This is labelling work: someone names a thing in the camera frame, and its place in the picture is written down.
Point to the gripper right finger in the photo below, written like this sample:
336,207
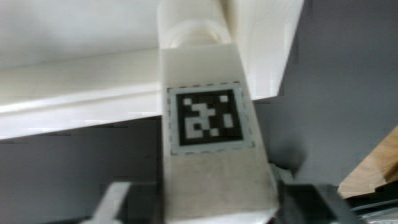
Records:
312,204

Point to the white table leg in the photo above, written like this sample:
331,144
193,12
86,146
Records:
219,186

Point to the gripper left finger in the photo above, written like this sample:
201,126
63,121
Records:
111,203

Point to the white square tabletop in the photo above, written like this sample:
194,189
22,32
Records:
79,58

